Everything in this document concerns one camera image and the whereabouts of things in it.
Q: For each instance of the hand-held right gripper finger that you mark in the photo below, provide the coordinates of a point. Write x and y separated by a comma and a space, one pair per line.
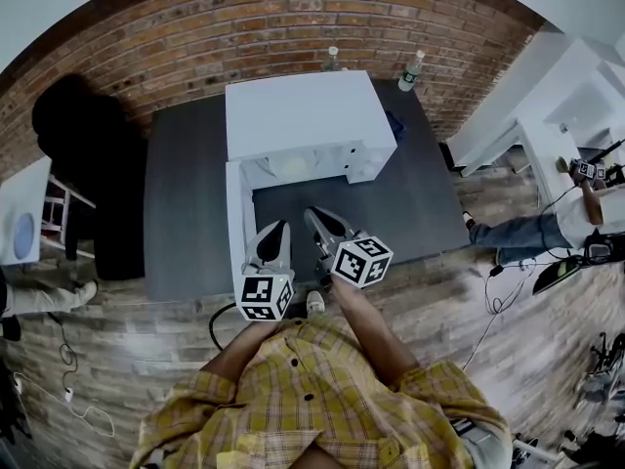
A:
345, 227
311, 220

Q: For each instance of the yellow plaid shirt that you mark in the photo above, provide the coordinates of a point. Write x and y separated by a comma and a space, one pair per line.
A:
303, 418

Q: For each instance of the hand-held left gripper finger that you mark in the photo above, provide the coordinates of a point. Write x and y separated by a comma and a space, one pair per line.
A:
288, 254
250, 252

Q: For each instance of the clear water bottle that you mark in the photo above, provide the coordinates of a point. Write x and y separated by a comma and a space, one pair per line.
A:
331, 60

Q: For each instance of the black and green chair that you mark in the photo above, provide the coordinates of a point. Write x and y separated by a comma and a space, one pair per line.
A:
554, 274

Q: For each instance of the person's white shoe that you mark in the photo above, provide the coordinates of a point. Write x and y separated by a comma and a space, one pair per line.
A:
315, 303

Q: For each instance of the white side table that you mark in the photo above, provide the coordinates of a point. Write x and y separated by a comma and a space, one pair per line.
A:
24, 188

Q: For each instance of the white microwave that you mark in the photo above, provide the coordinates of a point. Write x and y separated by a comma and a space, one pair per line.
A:
303, 115

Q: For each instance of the black metal equipment stand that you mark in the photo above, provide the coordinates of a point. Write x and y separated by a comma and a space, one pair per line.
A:
603, 374

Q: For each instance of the green label water bottle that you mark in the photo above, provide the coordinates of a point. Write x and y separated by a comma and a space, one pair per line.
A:
411, 73

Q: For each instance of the white round plate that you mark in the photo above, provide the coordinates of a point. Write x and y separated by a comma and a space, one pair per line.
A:
280, 174

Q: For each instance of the white desk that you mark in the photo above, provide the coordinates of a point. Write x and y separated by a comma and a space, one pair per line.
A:
512, 100

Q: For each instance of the person's left forearm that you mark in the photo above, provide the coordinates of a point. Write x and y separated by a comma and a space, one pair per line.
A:
239, 350

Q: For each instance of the dark blue cloth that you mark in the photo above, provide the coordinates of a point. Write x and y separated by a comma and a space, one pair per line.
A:
394, 125

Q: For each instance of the blue round plate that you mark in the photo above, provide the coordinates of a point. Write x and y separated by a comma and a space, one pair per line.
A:
24, 235

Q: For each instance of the dark table with white legs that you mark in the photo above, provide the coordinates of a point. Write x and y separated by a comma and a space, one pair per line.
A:
390, 213

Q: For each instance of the person's right forearm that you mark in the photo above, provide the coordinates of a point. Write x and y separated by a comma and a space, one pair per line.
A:
371, 330

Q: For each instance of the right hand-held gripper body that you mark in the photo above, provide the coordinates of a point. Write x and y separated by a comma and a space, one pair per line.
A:
361, 262

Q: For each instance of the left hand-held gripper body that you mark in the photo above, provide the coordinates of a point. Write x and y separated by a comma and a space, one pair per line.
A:
261, 293

